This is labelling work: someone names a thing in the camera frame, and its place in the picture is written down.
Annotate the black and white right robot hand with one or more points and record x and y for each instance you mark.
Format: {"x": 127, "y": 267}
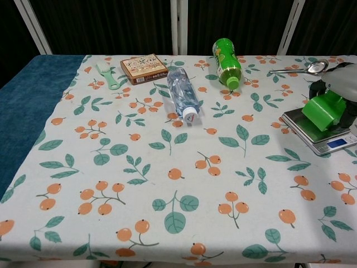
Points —
{"x": 344, "y": 81}

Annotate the green toy building block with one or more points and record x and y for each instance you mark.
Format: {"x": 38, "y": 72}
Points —
{"x": 320, "y": 111}

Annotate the silver digital kitchen scale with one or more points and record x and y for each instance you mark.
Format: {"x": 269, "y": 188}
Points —
{"x": 315, "y": 139}

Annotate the metal strainer spoon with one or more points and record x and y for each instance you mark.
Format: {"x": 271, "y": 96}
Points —
{"x": 316, "y": 67}

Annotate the green plastic drink bottle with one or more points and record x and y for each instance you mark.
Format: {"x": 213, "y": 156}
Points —
{"x": 227, "y": 61}

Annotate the clear plastic water bottle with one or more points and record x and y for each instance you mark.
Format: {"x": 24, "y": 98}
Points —
{"x": 182, "y": 92}

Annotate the floral orange-fruit tablecloth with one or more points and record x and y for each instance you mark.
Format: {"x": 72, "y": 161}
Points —
{"x": 167, "y": 167}

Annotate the brown printed cardboard box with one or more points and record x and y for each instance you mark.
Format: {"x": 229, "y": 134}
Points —
{"x": 143, "y": 68}

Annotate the light green comb brush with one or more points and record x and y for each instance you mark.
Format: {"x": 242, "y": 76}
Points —
{"x": 107, "y": 75}

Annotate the black curtain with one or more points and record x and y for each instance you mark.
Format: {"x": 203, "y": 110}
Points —
{"x": 111, "y": 25}

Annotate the blue table cover cloth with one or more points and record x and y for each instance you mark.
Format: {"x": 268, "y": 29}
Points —
{"x": 28, "y": 92}

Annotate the white frame post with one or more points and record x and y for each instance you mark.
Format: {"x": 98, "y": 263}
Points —
{"x": 290, "y": 28}
{"x": 34, "y": 28}
{"x": 179, "y": 28}

